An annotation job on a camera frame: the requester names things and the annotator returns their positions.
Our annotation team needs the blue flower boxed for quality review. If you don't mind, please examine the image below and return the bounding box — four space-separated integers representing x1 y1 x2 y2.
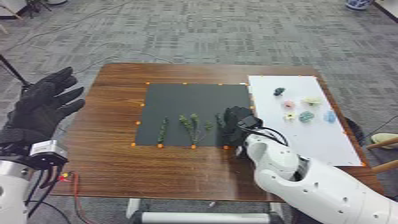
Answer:
322 110 340 124

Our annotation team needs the black cable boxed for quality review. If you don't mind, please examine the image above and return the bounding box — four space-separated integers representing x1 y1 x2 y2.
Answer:
24 165 63 218

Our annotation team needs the red cable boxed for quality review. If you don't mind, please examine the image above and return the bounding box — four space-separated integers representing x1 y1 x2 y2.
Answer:
58 170 93 224

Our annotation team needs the black tripod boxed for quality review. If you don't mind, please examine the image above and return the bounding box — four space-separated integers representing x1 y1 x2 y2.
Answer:
0 54 33 89

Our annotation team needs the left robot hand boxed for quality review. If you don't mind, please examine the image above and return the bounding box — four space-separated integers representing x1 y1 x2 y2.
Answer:
0 66 88 146

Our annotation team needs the green sprig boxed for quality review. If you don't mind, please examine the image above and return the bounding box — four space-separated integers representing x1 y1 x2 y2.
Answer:
200 120 216 138
216 113 230 138
178 113 203 146
155 115 171 145

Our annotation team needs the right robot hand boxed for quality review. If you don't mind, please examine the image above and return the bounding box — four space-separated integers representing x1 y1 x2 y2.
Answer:
221 105 258 148

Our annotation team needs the pale grey bar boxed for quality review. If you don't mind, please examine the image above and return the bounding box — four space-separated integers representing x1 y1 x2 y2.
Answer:
138 211 273 224

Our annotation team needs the cream flower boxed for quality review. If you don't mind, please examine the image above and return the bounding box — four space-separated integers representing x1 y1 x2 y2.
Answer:
301 95 326 107

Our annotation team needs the white sheet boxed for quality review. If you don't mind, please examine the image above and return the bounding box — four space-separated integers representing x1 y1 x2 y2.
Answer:
246 74 367 167

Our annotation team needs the dark mat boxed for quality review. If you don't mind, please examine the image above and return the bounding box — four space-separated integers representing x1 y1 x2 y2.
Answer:
134 82 255 148

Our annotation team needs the wooden chair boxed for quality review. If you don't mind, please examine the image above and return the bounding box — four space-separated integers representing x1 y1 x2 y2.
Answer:
365 132 398 175

